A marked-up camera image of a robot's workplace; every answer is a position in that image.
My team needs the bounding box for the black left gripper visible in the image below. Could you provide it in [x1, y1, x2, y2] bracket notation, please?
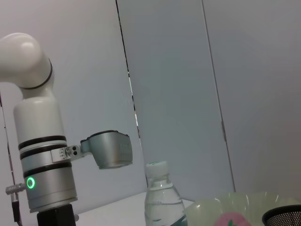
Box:
[36, 203, 79, 226]

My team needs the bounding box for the clear bottle with green label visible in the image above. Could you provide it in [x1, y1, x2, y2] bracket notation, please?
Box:
[143, 160, 189, 226]

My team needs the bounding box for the pink toy peach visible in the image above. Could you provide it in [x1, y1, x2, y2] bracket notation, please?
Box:
[214, 211, 252, 226]

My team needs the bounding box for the translucent green fruit plate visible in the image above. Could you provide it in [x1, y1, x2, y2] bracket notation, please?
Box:
[184, 191, 301, 226]

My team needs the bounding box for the grey partition panel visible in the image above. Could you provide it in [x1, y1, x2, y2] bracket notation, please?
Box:
[116, 0, 236, 202]
[202, 0, 301, 201]

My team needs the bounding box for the black mesh cylinder cup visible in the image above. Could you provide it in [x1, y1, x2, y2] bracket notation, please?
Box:
[261, 204, 301, 226]

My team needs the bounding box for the left gripper cable with connector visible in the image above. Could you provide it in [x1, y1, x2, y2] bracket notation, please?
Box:
[5, 183, 27, 224]

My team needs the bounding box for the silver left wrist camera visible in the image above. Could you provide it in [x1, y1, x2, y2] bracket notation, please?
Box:
[79, 129, 134, 170]

